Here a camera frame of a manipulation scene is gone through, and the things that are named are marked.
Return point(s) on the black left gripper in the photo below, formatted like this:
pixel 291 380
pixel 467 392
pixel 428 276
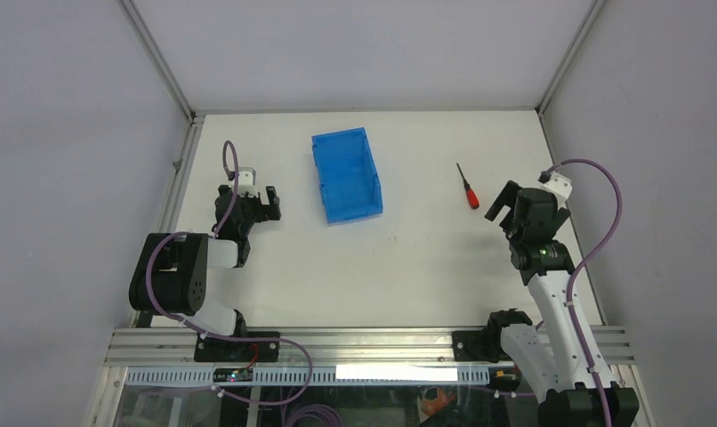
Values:
pixel 264 213

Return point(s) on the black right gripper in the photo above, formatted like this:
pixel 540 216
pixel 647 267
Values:
pixel 506 197

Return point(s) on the red handled screwdriver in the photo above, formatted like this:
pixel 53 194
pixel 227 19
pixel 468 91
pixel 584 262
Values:
pixel 471 196

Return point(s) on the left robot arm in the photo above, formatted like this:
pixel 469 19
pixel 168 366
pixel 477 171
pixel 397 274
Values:
pixel 170 276

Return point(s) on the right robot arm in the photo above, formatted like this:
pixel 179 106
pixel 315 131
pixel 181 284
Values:
pixel 570 378

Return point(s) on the blue plastic bin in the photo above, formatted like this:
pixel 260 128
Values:
pixel 348 181

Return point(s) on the orange object under table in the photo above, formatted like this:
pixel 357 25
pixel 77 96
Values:
pixel 434 399

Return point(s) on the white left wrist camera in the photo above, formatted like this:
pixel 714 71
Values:
pixel 245 182

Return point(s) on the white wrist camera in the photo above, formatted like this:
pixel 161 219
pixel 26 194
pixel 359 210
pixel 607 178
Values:
pixel 245 182
pixel 557 184

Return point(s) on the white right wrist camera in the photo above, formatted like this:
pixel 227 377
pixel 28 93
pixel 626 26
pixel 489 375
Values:
pixel 557 184

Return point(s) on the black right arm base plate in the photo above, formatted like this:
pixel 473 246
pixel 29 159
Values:
pixel 477 345

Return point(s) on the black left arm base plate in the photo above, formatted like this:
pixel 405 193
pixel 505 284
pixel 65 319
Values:
pixel 212 350

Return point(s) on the white slotted cable duct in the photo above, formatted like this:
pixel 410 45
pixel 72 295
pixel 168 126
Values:
pixel 341 375

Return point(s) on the aluminium front rail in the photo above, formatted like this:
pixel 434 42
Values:
pixel 174 347

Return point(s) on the aluminium right frame post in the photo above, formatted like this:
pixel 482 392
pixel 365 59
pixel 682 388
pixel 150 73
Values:
pixel 568 57

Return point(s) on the aluminium frame post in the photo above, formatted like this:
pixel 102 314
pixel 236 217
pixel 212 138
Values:
pixel 152 49
pixel 568 57

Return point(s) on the aluminium left frame post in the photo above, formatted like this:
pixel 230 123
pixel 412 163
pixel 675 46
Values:
pixel 152 49

